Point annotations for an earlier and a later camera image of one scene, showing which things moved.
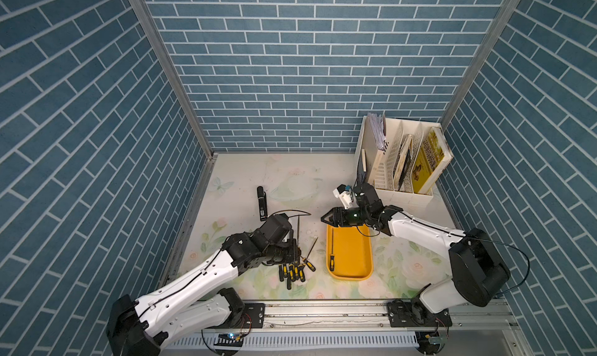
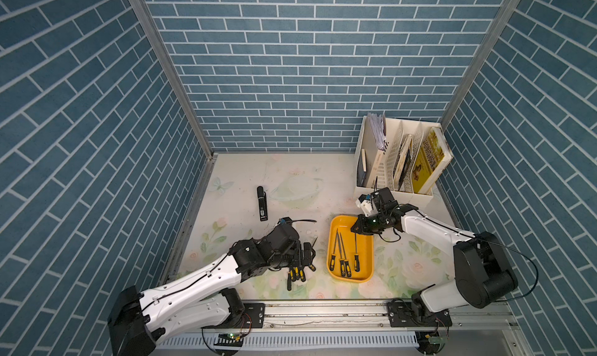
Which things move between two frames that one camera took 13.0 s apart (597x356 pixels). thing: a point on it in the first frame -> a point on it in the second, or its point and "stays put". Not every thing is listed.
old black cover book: x=404 y=159 stays put
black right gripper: x=336 y=211 -> x=361 y=228
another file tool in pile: x=288 y=277 stays put
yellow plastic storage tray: x=351 y=246 stays put
